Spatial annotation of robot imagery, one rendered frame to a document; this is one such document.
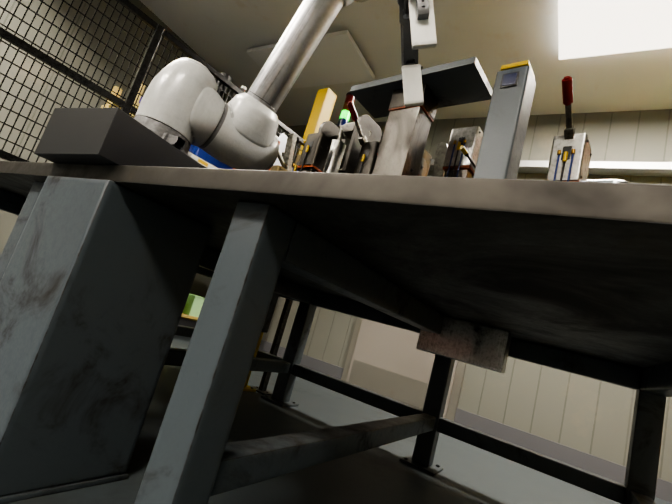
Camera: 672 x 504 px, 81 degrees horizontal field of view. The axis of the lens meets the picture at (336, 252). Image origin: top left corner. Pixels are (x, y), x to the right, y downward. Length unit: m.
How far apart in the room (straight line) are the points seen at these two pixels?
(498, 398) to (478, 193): 3.30
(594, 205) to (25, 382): 0.98
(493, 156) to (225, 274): 0.60
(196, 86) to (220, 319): 0.71
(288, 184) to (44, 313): 0.60
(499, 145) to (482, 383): 2.99
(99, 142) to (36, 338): 0.42
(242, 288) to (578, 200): 0.47
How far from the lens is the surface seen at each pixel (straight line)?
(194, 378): 0.69
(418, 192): 0.50
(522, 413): 3.70
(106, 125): 1.01
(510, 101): 0.98
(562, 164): 1.05
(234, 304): 0.65
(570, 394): 3.69
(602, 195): 0.47
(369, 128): 1.38
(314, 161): 1.29
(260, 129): 1.22
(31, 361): 0.99
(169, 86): 1.18
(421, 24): 0.58
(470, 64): 1.04
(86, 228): 0.97
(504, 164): 0.89
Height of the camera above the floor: 0.49
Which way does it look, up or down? 11 degrees up
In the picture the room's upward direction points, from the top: 16 degrees clockwise
